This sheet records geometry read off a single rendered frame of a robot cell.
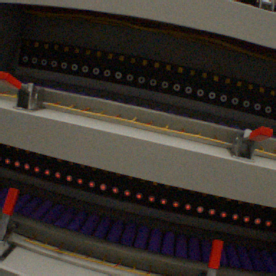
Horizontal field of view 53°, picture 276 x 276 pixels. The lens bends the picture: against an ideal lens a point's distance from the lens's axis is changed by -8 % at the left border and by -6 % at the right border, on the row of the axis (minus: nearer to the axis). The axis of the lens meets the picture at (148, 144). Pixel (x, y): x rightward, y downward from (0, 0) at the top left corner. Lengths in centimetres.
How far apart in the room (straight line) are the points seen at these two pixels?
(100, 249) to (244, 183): 20
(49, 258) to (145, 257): 13
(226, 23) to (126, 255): 32
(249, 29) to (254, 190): 19
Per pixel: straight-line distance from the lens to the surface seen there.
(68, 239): 42
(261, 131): 28
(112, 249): 40
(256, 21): 39
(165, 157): 32
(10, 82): 33
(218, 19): 38
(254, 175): 34
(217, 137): 38
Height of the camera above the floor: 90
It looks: 4 degrees up
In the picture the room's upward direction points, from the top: 13 degrees clockwise
